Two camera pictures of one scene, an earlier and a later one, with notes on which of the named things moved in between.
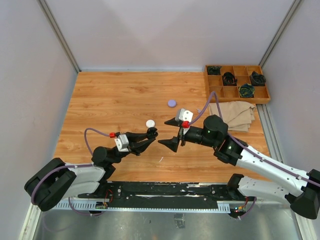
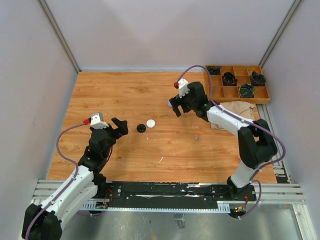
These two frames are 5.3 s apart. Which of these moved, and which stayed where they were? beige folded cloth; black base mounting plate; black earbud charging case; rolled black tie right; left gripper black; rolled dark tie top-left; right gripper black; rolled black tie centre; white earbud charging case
Moved: left gripper black; black earbud charging case; right gripper black
Stayed: rolled black tie centre; rolled dark tie top-left; rolled black tie right; white earbud charging case; beige folded cloth; black base mounting plate
